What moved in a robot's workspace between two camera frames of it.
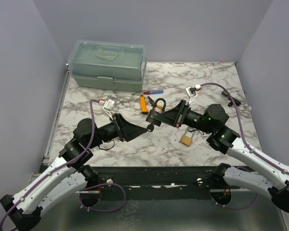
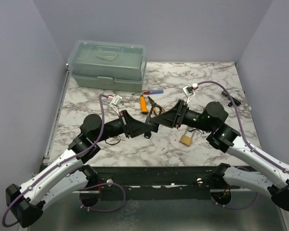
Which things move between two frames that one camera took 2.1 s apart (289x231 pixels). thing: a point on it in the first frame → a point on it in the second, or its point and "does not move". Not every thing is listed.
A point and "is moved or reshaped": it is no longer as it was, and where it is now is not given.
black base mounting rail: [155, 183] does not move
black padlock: [153, 112] is moved or reshaped
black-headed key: [150, 128] is moved or reshaped
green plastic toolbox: [106, 65] does not move
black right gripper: [175, 116] does not move
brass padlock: [186, 140] does not move
